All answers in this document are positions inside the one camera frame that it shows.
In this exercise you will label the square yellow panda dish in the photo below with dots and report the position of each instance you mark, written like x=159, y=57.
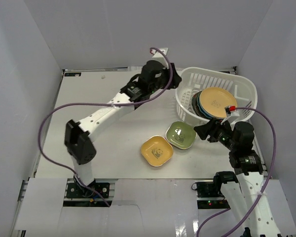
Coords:
x=157, y=151

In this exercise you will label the dark red rimmed plate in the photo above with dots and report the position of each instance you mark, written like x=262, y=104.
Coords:
x=194, y=105

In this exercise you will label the round blue plate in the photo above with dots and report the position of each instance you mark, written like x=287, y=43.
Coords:
x=209, y=113

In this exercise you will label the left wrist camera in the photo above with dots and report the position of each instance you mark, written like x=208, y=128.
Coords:
x=158, y=55

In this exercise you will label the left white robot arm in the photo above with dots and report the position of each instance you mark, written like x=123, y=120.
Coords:
x=80, y=135

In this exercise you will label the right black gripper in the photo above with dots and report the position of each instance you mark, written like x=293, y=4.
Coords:
x=203, y=130

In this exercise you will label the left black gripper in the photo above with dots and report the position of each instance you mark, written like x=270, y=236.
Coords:
x=174, y=77

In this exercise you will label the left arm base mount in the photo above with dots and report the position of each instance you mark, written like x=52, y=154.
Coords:
x=77, y=196

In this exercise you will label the square green panda dish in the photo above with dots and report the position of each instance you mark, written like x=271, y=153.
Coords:
x=180, y=135

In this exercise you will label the white plastic dish bin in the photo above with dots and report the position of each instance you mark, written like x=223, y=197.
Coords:
x=196, y=79

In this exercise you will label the round yellow plate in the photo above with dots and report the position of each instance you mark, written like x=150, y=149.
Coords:
x=213, y=101

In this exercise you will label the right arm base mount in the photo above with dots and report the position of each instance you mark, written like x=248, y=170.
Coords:
x=208, y=197

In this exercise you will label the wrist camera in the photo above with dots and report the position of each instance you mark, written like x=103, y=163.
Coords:
x=231, y=114
x=158, y=55

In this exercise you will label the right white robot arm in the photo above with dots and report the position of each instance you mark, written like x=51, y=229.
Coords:
x=243, y=188

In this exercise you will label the teal scalloped plate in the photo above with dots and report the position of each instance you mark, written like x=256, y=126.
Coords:
x=199, y=106

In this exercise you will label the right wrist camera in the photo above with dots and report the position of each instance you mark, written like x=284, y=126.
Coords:
x=231, y=114

